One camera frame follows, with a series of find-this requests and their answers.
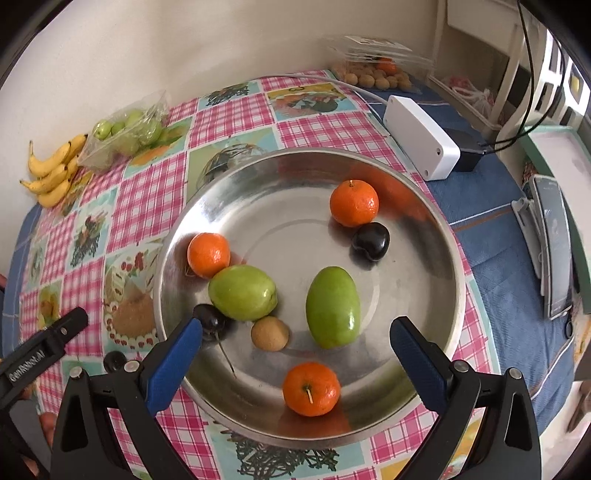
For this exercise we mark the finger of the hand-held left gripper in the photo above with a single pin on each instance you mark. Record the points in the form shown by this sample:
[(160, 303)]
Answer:
[(69, 325)]

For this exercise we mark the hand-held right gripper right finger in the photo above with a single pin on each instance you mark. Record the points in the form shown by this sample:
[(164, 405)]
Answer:
[(415, 364)]

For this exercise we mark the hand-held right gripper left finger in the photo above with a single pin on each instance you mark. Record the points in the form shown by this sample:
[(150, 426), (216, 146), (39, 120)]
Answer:
[(173, 364)]

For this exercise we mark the dark purple plum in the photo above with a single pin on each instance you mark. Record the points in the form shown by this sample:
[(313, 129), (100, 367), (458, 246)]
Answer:
[(210, 318), (371, 242), (113, 361)]

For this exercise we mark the round green jujube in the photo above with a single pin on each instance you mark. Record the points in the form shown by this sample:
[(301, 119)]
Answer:
[(242, 293)]

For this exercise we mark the elongated green jujube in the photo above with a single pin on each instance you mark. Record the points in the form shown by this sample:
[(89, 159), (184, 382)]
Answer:
[(332, 308)]

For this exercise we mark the small brown longan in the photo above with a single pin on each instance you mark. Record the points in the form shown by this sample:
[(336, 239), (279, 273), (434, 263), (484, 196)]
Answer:
[(270, 333)]

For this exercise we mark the orange tangerine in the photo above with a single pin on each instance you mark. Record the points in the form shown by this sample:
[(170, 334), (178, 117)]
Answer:
[(310, 390), (207, 255), (353, 204)]

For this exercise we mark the round metal plate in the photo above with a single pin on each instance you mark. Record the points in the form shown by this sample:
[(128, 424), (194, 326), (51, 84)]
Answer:
[(286, 230)]

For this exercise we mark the bag of green fruits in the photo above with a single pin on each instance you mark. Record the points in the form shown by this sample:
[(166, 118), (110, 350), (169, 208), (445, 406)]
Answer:
[(99, 154)]

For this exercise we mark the blue tablecloth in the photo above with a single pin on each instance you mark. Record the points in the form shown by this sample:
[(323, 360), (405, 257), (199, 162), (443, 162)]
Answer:
[(498, 258)]

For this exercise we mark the yellow banana bunch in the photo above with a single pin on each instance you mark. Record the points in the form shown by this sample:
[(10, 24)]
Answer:
[(51, 180)]

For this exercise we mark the grey phone stand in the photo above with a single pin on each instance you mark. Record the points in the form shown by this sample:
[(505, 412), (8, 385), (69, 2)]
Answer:
[(526, 221)]

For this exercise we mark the smartphone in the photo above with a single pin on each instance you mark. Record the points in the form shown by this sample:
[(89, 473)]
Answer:
[(556, 244)]

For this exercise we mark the pile of small green jujubes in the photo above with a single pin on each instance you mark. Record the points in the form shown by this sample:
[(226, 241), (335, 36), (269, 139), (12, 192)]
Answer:
[(150, 134)]

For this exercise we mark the black plug adapter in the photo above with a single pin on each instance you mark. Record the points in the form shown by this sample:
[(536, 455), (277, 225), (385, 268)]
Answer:
[(466, 154)]

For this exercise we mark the white plastic box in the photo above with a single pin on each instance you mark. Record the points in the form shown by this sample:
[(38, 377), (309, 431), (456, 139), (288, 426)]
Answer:
[(415, 134)]

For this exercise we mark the pink plaid printed tablecloth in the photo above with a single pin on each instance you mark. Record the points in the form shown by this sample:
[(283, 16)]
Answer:
[(231, 124)]

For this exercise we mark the green and white box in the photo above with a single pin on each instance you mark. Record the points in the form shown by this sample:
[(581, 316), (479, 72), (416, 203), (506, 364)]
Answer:
[(558, 147)]

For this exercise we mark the white mesh bag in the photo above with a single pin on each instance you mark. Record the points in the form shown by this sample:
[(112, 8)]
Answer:
[(471, 94)]

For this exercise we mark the pile of brown longans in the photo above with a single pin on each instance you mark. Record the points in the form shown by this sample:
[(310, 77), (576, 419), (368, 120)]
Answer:
[(369, 79)]

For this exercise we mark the small reddish orange fruit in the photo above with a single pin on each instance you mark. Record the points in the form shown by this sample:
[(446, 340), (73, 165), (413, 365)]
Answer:
[(387, 67)]

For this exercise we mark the clear plastic clamshell box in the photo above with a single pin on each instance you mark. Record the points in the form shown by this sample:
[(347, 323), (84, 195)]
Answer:
[(369, 46)]

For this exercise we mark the white chair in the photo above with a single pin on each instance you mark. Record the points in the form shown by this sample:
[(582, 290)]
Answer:
[(441, 37)]

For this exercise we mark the white grid rack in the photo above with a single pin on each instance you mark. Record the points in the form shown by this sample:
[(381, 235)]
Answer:
[(549, 60)]

